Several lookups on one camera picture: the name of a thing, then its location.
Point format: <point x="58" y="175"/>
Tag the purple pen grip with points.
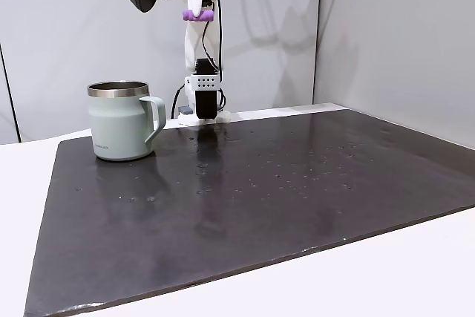
<point x="198" y="16"/>

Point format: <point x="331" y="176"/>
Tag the pale green steel mug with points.
<point x="118" y="124"/>

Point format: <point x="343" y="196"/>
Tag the black table mat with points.
<point x="237" y="202"/>

